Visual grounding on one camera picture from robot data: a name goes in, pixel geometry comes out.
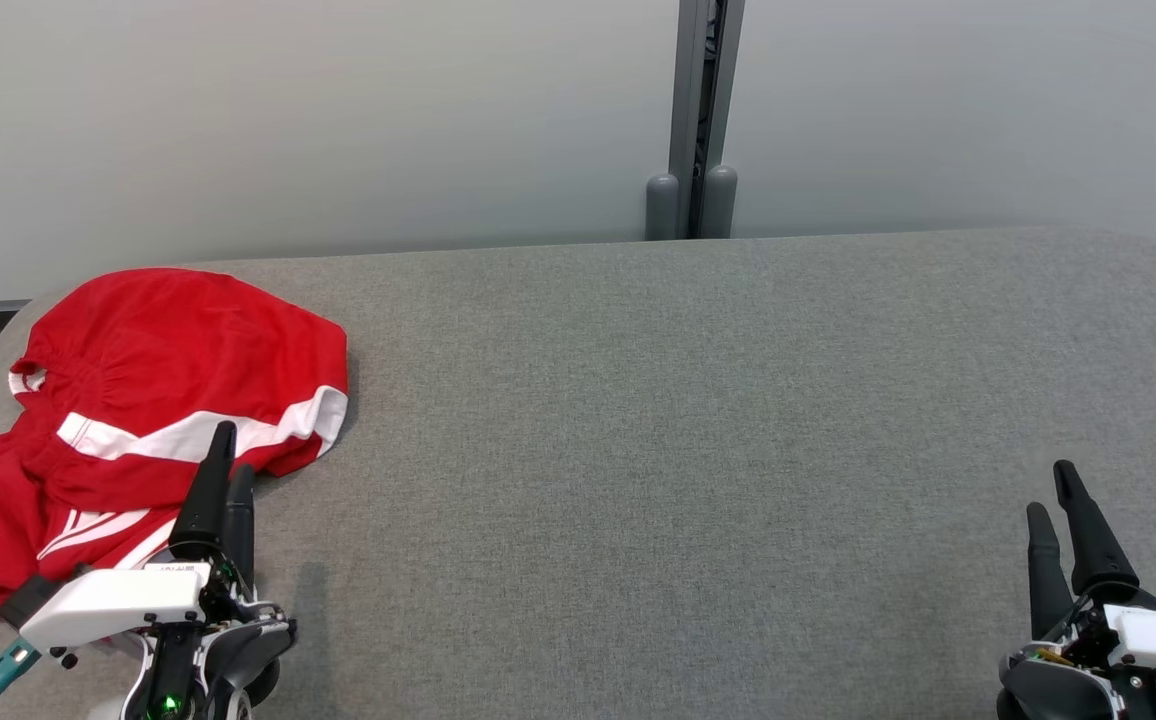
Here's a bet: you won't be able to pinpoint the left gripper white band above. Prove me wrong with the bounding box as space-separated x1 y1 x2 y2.
18 421 297 720

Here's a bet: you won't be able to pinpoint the red shorts white trim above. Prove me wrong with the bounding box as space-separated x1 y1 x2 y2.
8 268 351 481

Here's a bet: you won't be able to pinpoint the red shirt white sleeves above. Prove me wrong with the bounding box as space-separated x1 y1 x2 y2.
0 410 239 621

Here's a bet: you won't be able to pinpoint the teal connector black cable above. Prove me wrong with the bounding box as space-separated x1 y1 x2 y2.
0 640 42 717

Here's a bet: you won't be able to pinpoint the grey cylinder post cap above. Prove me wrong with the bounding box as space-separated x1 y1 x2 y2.
645 174 681 242
701 165 739 239

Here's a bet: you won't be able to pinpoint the grey partition post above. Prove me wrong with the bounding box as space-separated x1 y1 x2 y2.
668 0 746 241

